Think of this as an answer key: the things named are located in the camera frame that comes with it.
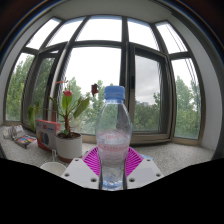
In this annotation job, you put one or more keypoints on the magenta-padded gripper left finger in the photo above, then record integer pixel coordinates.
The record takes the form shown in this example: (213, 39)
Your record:
(79, 171)

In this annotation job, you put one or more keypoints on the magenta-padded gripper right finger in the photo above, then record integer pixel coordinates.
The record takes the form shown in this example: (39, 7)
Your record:
(145, 171)

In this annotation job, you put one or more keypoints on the clear blue-capped water bottle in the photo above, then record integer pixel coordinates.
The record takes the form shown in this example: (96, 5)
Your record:
(113, 133)

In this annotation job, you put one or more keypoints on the light blue box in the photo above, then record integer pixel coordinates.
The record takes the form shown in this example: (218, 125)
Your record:
(146, 157)

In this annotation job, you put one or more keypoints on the potted plant in white pot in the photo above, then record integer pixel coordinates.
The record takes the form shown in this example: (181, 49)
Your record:
(68, 146)

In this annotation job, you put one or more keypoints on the red and white filament box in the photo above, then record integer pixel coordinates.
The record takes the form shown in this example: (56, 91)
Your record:
(45, 133)

